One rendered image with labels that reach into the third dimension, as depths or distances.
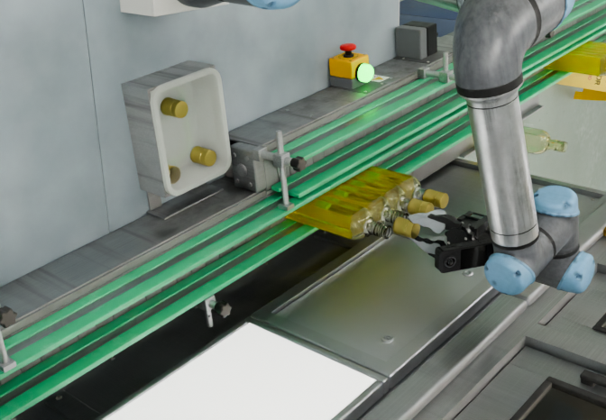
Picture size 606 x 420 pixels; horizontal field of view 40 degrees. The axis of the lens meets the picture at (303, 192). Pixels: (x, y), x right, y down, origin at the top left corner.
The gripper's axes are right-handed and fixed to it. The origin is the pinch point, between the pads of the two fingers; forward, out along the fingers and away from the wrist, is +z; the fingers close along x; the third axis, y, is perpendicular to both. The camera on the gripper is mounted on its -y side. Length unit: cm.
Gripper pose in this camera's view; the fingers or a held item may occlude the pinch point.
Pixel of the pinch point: (412, 229)
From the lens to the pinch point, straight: 166.7
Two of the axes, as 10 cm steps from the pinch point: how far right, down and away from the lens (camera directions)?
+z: -7.5, -2.2, 6.2
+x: -0.7, -9.1, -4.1
